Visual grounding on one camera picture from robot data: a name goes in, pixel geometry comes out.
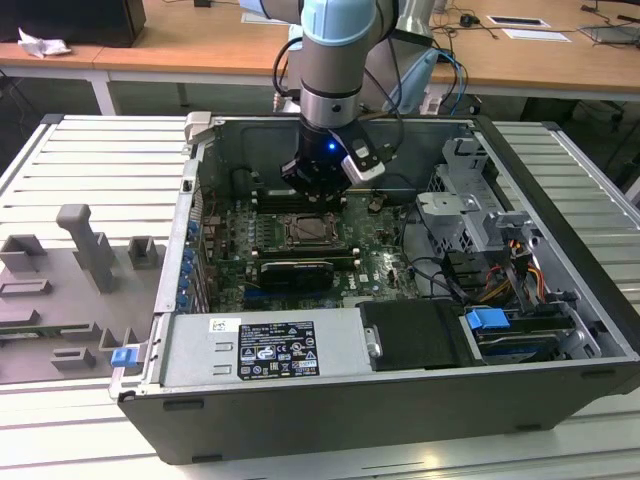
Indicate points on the grey part rack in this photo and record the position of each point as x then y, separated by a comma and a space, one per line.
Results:
80, 320

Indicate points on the crumpled white paper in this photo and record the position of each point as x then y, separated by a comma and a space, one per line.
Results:
42, 44

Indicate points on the hard disk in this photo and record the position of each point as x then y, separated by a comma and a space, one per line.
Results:
520, 347

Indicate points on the silver power supply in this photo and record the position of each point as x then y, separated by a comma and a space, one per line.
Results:
190, 345

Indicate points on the white paper sheet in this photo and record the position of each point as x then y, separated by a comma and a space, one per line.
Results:
537, 35

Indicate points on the black computer mouse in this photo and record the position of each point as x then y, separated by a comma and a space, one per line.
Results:
469, 20

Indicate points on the wooden desk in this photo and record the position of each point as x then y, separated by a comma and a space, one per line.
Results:
200, 40

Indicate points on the black RAM slot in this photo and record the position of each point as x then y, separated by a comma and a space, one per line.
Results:
270, 210
305, 258
305, 250
270, 196
270, 200
305, 254

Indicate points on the silver CPU with green edge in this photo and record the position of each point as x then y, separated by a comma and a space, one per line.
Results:
314, 231

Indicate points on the blue disk carrier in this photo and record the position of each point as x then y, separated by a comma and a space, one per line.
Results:
487, 320

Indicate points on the black computer box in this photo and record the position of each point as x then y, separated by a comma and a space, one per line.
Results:
75, 20

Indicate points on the black plastic shroud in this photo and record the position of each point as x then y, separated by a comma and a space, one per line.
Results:
415, 335

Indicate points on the graphics card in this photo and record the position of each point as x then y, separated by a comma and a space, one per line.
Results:
295, 275

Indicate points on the silver drive cage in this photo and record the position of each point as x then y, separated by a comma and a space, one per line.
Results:
450, 205

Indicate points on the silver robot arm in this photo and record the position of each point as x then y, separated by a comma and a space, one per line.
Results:
332, 75

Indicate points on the blue card retention clip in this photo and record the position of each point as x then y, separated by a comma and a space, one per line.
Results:
189, 259
186, 273
193, 229
182, 301
184, 286

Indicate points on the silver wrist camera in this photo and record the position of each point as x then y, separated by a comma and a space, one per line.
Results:
367, 170

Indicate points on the blue plastic latch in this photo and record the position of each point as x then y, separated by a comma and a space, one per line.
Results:
123, 358

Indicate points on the green motherboard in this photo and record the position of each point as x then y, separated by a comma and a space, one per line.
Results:
380, 260

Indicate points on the CPU socket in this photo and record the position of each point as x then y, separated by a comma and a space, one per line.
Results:
283, 222

